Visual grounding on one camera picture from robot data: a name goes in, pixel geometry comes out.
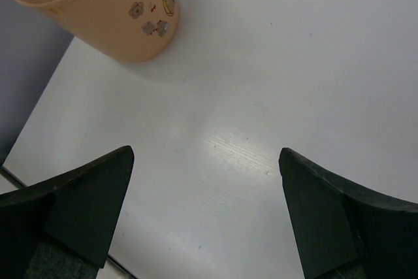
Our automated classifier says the orange plastic bin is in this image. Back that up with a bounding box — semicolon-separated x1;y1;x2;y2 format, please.
15;0;180;63

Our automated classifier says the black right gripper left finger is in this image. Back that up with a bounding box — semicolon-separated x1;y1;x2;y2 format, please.
1;146;135;278

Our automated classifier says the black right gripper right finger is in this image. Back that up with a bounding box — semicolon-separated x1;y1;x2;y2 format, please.
278;148;417;278

